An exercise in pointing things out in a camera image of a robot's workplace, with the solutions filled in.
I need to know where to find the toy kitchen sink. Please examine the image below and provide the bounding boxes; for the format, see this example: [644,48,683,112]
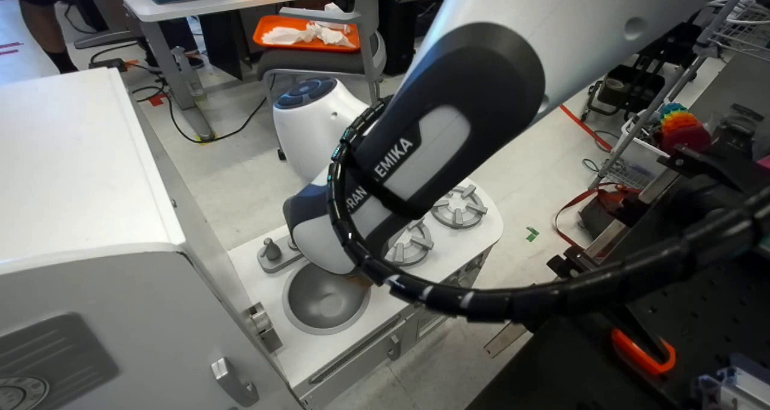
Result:
[282,262,372,336]

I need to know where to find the grey toy stove burner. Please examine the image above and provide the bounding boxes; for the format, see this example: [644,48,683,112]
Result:
[385,218,435,267]
[431,184,488,230]

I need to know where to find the grey toy kitchen tap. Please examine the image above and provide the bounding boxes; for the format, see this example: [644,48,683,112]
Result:
[257,237,305,274]

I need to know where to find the grey office chair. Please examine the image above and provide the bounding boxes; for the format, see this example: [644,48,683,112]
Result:
[257,0,387,108]

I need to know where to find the black computer tower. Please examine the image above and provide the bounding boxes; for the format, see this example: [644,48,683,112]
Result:
[377,0,421,78]

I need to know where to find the white crumpled paper towels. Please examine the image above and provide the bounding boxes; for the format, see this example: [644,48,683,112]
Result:
[261,2,357,49]

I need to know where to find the grey toy kitchen door latch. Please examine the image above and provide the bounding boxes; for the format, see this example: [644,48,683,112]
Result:
[248,302,284,354]

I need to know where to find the orange tray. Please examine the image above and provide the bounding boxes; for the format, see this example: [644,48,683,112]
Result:
[252,15,362,54]

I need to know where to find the white desk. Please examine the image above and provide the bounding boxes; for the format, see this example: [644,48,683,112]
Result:
[105,0,395,142]

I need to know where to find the black cart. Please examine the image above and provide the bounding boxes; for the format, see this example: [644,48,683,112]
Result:
[580,22,703,123]

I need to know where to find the orange clamp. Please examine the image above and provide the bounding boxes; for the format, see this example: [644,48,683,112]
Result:
[610,328,678,376]

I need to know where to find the rainbow stacking toy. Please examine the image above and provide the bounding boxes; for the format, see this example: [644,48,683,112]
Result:
[652,102,713,156]

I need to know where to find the white toy kitchen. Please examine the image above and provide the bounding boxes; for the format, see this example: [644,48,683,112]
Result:
[0,67,505,410]

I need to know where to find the person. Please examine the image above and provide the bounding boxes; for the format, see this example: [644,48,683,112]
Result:
[0,0,80,75]

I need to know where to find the red strap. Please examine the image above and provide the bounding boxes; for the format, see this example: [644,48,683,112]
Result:
[553,182,642,249]

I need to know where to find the black cable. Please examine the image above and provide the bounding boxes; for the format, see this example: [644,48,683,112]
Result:
[131,84,269,145]

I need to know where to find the grey toy kitchen door handle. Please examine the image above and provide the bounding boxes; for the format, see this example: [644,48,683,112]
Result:
[210,357,260,408]

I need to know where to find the white wire basket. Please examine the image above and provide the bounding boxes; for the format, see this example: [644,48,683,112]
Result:
[600,118,670,189]

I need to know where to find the metal wire shelf rack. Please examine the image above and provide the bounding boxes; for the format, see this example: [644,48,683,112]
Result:
[588,0,770,189]

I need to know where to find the aluminium extrusion bracket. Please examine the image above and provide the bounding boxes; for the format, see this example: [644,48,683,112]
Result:
[691,355,770,410]

